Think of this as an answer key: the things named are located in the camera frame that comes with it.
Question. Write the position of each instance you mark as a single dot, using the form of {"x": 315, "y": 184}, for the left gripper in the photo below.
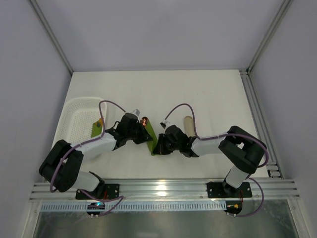
{"x": 139, "y": 132}

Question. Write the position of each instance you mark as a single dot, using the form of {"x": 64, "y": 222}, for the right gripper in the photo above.
{"x": 164, "y": 143}

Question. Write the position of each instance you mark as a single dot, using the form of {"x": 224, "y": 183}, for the green paper napkin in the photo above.
{"x": 150, "y": 130}

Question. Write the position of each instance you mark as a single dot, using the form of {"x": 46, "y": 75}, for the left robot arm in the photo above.
{"x": 62, "y": 165}

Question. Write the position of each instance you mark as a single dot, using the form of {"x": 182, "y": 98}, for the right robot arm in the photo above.
{"x": 245, "y": 152}

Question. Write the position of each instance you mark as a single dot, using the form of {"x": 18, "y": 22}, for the beige utensil holder tray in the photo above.
{"x": 189, "y": 126}

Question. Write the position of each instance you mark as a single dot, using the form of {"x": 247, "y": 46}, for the green card in basket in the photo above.
{"x": 97, "y": 127}

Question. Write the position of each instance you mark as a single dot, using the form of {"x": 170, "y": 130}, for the white perforated plastic basket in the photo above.
{"x": 76, "y": 123}

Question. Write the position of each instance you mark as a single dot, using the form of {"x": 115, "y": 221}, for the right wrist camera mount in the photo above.
{"x": 165, "y": 124}

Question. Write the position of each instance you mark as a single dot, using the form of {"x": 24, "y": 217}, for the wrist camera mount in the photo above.
{"x": 136, "y": 112}
{"x": 165, "y": 124}

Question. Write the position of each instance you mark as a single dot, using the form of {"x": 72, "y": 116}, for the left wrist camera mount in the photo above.
{"x": 136, "y": 112}

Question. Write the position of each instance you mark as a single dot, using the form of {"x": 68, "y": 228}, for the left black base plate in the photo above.
{"x": 111, "y": 191}

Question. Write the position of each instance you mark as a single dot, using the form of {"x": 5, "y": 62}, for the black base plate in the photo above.
{"x": 111, "y": 191}
{"x": 215, "y": 189}

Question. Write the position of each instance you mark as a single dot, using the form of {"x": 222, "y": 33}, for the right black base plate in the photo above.
{"x": 215, "y": 189}

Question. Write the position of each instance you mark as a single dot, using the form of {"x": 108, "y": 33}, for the white slotted cable duct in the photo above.
{"x": 134, "y": 206}

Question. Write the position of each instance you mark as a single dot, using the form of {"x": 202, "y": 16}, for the aluminium front rail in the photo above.
{"x": 172, "y": 189}

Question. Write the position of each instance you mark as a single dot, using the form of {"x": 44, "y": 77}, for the right aluminium side rail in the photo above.
{"x": 273, "y": 166}

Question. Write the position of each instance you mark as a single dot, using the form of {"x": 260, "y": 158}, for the left corner frame post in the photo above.
{"x": 51, "y": 35}

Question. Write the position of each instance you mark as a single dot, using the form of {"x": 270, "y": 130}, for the corner frame post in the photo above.
{"x": 51, "y": 35}
{"x": 270, "y": 32}

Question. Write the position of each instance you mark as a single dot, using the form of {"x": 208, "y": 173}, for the right corner frame post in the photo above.
{"x": 270, "y": 32}

